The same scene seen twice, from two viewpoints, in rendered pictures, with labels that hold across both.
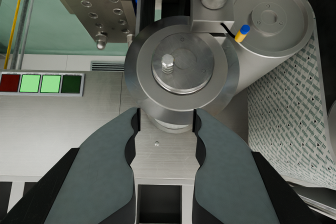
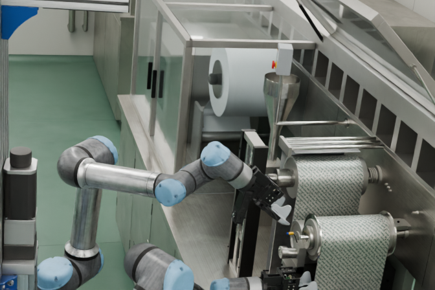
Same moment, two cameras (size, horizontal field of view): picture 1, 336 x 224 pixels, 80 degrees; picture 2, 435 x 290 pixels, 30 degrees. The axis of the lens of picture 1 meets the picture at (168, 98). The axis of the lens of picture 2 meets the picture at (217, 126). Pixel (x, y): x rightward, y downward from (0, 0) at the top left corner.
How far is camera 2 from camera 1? 2.47 m
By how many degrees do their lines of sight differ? 70
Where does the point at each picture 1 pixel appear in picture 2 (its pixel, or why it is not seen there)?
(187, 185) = (413, 170)
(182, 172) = (412, 182)
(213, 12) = (296, 247)
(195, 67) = (304, 232)
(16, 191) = not seen: outside the picture
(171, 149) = (412, 202)
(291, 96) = (311, 204)
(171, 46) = (306, 244)
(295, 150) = (317, 182)
